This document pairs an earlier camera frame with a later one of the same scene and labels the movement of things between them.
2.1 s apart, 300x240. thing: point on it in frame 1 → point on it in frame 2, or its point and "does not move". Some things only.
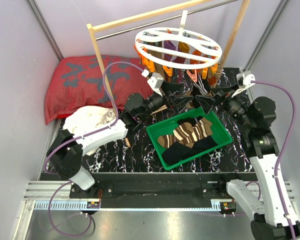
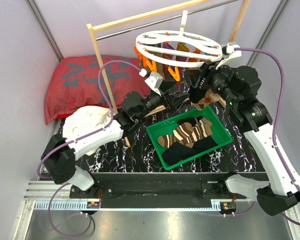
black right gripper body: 223,97 → 214,78
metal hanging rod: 124,31 does not move
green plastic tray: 168,127 does not move
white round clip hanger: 178,47 does not move
